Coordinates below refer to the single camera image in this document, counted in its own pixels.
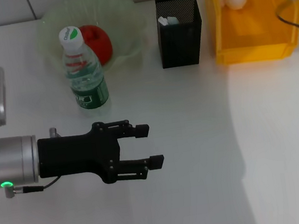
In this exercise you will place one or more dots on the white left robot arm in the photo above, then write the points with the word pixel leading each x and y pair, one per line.
pixel 13 160

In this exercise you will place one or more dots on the black mesh pen holder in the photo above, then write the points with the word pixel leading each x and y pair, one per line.
pixel 181 45

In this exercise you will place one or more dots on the red orange fruit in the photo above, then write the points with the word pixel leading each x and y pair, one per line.
pixel 101 43

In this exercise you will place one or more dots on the yellow plastic bin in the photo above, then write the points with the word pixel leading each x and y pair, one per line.
pixel 256 34

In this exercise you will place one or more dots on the clear bottle green label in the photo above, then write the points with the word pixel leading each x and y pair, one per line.
pixel 84 71

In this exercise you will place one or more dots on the grey pen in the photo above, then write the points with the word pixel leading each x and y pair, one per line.
pixel 173 20

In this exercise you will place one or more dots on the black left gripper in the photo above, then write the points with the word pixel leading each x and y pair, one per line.
pixel 77 153

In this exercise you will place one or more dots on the translucent green fruit plate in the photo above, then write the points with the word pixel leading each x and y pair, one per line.
pixel 122 23

